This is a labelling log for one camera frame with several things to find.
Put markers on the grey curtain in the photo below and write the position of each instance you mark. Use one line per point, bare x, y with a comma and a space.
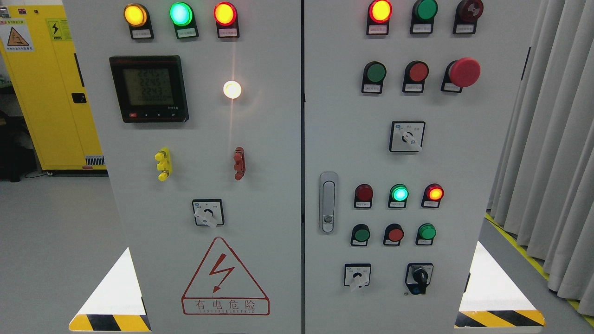
544, 188

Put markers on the red emergency stop mushroom button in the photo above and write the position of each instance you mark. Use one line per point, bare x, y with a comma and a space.
459, 74

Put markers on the left yellow black hazard tape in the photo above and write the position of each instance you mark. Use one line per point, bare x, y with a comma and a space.
95, 322

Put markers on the red indicator light top left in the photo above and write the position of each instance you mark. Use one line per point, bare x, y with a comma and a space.
227, 20

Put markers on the red stop push button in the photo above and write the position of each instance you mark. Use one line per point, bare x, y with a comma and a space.
414, 78

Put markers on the lower red push button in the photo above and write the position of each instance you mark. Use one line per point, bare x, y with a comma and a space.
393, 235

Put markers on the lower right green push button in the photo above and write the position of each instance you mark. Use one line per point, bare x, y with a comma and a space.
425, 235

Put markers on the green indicator light top right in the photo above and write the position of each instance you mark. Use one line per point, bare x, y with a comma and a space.
422, 17

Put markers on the yellow indicator light top left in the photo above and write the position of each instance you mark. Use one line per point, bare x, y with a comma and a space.
138, 20

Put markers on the lit green indicator light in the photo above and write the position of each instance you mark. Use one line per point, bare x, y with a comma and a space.
397, 198

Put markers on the red indicator light top right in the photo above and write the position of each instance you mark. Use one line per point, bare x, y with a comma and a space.
378, 17

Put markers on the yellow black hazard tape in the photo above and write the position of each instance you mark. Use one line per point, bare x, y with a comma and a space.
95, 322
503, 318

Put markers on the yellow terminal connector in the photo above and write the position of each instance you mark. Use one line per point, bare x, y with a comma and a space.
164, 165

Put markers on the left panel rotary selector switch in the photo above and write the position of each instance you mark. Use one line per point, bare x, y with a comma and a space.
208, 212

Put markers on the red terminal connector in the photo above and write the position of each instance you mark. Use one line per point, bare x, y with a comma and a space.
239, 159

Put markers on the dark red indicator light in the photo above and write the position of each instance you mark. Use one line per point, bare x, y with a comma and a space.
363, 196

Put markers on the grey electrical control cabinet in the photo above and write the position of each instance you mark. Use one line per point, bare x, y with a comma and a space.
301, 113

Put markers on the yellow safety storage cabinet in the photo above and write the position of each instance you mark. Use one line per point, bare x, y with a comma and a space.
41, 59

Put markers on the black knob selector switch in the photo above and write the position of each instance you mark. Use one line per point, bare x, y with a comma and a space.
418, 277

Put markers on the white lit indicator light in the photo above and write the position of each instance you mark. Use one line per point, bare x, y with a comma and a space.
232, 89

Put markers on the lit red indicator light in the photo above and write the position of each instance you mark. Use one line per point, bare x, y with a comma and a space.
432, 196

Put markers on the green indicator light top left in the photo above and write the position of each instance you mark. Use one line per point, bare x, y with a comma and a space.
183, 19

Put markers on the right yellow black hazard tape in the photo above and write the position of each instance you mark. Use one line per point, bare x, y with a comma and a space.
503, 318

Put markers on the grey door latch handle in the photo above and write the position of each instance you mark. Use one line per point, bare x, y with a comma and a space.
327, 195

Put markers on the bottom white rotary selector switch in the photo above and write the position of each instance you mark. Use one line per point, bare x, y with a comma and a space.
357, 275

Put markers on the black digital power meter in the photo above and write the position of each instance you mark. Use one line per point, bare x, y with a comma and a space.
150, 88

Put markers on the lower left green push button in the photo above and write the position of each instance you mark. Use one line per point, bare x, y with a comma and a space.
360, 235

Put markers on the red electrical hazard warning sticker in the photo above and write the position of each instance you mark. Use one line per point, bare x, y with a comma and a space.
222, 285

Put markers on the right panel upper selector switch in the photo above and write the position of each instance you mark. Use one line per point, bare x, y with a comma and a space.
406, 137

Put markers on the green start push button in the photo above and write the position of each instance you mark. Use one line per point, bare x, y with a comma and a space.
373, 77

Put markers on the yellow floor marking tape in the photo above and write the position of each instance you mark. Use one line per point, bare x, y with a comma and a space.
534, 262

